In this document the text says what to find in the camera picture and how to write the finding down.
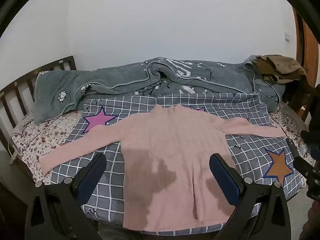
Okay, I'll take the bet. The brown clothes pile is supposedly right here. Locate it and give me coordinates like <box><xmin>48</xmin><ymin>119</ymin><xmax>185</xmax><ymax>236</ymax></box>
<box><xmin>252</xmin><ymin>54</ymin><xmax>309</xmax><ymax>84</ymax></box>

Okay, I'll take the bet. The dark wooden headboard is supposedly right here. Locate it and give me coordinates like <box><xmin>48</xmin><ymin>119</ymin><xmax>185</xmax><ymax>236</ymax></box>
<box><xmin>0</xmin><ymin>56</ymin><xmax>77</xmax><ymax>160</ymax></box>

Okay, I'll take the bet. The grey checked blanket with stars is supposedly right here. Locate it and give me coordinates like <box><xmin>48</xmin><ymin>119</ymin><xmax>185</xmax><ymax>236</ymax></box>
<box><xmin>50</xmin><ymin>92</ymin><xmax>308</xmax><ymax>230</ymax></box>

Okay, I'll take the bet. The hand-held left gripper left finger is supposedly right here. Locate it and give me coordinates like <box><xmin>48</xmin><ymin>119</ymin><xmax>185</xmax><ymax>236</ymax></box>
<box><xmin>24</xmin><ymin>152</ymin><xmax>108</xmax><ymax>240</ymax></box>

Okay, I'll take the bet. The dark wooden chair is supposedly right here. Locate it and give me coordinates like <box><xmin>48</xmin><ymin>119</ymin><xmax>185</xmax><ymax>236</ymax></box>
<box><xmin>282</xmin><ymin>77</ymin><xmax>320</xmax><ymax>122</ymax></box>

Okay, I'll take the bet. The floral bed sheet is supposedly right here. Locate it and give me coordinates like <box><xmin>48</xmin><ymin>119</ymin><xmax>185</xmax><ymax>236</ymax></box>
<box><xmin>11</xmin><ymin>104</ymin><xmax>313</xmax><ymax>185</ymax></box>

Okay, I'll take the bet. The wooden door frame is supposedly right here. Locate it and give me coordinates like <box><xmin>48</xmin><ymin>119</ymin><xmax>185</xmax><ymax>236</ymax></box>
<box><xmin>292</xmin><ymin>6</ymin><xmax>320</xmax><ymax>75</ymax></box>

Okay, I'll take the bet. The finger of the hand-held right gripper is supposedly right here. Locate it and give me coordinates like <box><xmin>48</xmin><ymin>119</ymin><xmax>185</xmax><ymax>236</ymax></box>
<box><xmin>286</xmin><ymin>137</ymin><xmax>302</xmax><ymax>159</ymax></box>

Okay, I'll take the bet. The pink ribbed sweater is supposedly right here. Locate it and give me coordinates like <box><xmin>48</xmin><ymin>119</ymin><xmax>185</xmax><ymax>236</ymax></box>
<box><xmin>40</xmin><ymin>104</ymin><xmax>287</xmax><ymax>231</ymax></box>

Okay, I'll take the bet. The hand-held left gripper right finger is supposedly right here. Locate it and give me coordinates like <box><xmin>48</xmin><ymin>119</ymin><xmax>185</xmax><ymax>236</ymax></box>
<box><xmin>209</xmin><ymin>153</ymin><xmax>292</xmax><ymax>240</ymax></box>

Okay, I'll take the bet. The grey fleece quilt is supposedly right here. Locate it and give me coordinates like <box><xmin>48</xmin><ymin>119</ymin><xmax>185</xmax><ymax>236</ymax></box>
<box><xmin>33</xmin><ymin>55</ymin><xmax>287</xmax><ymax>125</ymax></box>

